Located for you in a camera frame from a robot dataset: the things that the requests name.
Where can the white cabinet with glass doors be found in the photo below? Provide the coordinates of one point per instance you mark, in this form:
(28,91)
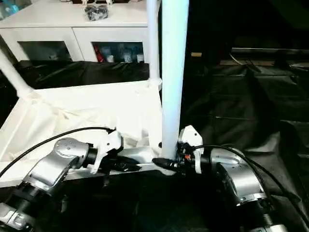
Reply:
(48,24)

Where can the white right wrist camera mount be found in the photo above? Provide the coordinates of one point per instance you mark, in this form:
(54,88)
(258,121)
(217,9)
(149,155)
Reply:
(190,135)

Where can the white plastic table leg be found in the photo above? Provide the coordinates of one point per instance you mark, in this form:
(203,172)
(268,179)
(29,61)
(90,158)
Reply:
(173,72)
(153,36)
(14,77)

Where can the black fabric case gold label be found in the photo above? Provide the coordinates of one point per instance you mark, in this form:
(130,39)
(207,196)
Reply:
(196,54)

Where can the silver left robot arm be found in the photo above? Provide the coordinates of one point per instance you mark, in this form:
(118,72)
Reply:
(60,154)

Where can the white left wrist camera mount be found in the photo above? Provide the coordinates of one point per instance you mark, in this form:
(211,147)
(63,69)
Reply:
(111,142)

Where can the white plastic table top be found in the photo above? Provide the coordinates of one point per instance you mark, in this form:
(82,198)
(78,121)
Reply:
(72,108)

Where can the black plastic mat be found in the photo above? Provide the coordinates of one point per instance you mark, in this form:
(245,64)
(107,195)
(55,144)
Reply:
(241,108)

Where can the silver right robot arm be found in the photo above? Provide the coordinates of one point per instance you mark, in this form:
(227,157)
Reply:
(241,178)

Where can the clear bag of black parts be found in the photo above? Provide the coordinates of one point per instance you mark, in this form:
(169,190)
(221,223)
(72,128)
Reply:
(96,12)

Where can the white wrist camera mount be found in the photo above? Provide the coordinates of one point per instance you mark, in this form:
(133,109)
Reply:
(190,135)
(111,142)

